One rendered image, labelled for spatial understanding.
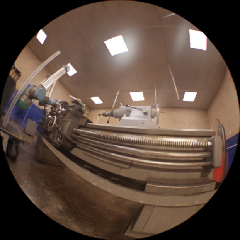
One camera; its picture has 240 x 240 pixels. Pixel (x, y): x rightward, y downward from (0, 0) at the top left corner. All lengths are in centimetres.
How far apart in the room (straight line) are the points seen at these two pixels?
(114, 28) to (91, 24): 77
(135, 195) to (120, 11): 318
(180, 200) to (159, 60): 308
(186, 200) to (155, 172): 27
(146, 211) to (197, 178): 37
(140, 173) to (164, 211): 32
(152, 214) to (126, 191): 28
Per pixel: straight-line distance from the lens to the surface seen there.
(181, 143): 50
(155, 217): 65
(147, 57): 299
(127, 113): 91
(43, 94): 114
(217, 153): 59
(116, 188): 45
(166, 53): 298
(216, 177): 233
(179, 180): 60
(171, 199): 44
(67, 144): 90
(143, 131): 59
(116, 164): 62
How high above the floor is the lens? 61
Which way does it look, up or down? 24 degrees up
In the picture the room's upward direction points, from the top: 15 degrees clockwise
